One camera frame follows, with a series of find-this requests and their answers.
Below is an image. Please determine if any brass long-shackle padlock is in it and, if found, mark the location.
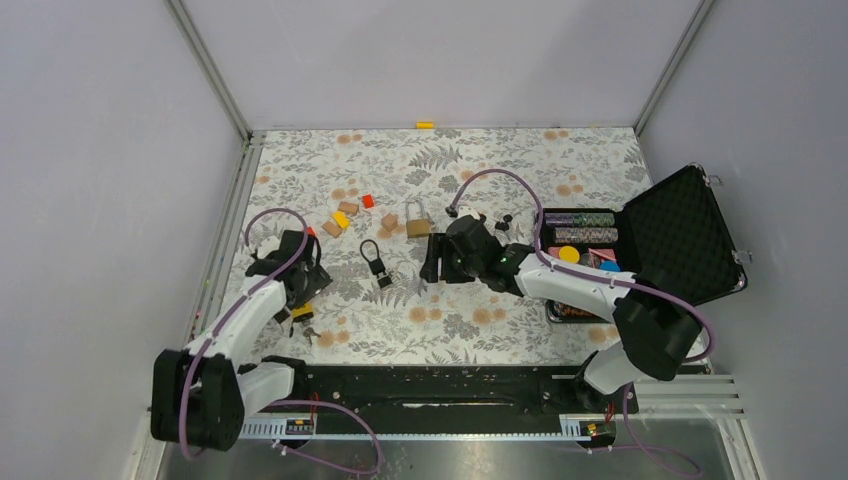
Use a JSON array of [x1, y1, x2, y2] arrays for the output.
[[405, 199, 432, 239]]

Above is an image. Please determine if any yellow padlock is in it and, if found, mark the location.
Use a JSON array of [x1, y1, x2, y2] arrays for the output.
[[291, 303, 314, 323]]

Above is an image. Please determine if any small black padlock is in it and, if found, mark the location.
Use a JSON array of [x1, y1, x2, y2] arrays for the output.
[[376, 272, 392, 289]]

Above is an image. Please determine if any black cable loop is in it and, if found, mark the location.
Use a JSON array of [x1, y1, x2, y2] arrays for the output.
[[358, 238, 387, 276]]

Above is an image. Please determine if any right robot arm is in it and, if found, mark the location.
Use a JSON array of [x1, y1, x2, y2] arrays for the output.
[[419, 215, 702, 412]]

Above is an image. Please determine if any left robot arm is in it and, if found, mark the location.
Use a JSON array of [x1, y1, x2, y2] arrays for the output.
[[150, 230, 332, 451]]

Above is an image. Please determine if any wooden block right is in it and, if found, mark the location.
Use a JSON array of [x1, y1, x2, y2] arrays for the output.
[[380, 214, 399, 232]]

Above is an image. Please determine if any wooden block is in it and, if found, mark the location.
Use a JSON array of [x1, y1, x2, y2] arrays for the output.
[[380, 214, 399, 232], [338, 201, 360, 216], [322, 221, 344, 238]]

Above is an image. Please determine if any wooden block left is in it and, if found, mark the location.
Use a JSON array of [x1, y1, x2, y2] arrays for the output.
[[322, 221, 344, 238]]

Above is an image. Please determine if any yellow block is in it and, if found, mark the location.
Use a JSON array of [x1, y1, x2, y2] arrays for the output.
[[332, 211, 350, 230]]

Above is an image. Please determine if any floral table mat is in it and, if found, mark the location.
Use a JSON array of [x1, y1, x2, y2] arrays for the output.
[[223, 128, 652, 365]]

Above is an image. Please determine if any wooden block top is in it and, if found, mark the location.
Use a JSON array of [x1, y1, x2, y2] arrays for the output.
[[338, 201, 360, 216]]

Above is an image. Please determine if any yellow poker chip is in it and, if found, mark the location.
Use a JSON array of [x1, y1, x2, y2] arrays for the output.
[[557, 246, 581, 264]]

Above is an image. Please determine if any blue poker chip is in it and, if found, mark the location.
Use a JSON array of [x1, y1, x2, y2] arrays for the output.
[[599, 260, 622, 272]]

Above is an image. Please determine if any black poker chip case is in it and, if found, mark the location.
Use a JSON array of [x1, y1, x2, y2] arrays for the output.
[[541, 163, 748, 306]]

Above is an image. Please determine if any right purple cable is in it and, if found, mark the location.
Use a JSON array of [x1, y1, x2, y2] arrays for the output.
[[447, 168, 718, 364]]

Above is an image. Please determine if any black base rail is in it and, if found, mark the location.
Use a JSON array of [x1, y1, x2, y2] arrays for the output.
[[265, 365, 639, 438]]

